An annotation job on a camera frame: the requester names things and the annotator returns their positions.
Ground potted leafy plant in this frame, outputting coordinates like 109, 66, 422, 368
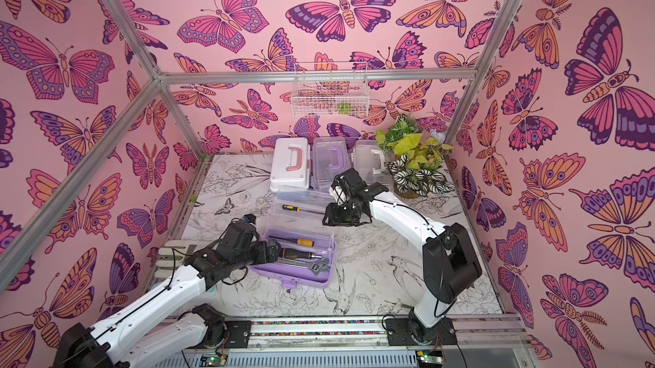
375, 115, 455, 197

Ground blue toolbox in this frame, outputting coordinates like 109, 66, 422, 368
270, 138, 310, 192

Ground purple toolbox clear lid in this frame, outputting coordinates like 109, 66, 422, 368
311, 137, 351, 192

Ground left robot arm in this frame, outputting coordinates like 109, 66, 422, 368
53, 220, 281, 367

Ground silver adjustable wrench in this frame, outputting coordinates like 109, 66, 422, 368
275, 259, 330, 275

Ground yellow black screwdriver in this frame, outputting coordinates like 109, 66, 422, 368
281, 204, 324, 215

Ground white toolbox clear lid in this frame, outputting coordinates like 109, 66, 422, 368
352, 139, 393, 189

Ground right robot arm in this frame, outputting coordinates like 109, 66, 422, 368
322, 168, 482, 343

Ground white wire basket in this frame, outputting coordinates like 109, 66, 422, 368
288, 61, 370, 118

